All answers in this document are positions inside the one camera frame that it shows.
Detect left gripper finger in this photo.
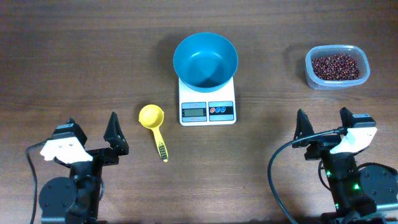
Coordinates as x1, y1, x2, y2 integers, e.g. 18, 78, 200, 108
52, 118, 87, 146
103, 112, 129, 152

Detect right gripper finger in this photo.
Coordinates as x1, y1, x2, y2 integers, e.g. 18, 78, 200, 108
292, 109, 315, 148
340, 107, 376, 129

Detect yellow plastic measuring scoop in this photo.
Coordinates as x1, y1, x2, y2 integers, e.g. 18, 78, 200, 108
139, 105, 169, 162

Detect red adzuki beans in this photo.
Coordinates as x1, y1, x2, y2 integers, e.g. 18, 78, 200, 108
311, 54, 359, 81

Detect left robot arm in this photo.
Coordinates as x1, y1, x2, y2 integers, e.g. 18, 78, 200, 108
39, 112, 129, 223

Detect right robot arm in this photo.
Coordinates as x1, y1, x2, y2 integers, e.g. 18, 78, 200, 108
293, 107, 397, 223

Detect white digital kitchen scale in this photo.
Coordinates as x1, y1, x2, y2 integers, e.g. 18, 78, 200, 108
178, 79, 237, 126

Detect blue plastic bowl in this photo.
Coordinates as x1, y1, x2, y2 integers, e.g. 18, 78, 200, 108
173, 32, 239, 93

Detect clear plastic container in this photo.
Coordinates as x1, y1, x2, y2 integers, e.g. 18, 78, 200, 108
305, 45, 371, 90

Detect left black cable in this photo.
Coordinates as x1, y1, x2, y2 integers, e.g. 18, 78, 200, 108
24, 140, 48, 224

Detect black cable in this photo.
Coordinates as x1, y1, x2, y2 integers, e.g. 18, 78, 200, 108
267, 128, 348, 224
24, 140, 48, 224

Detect right black cable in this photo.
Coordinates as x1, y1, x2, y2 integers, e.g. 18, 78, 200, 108
267, 128, 348, 224

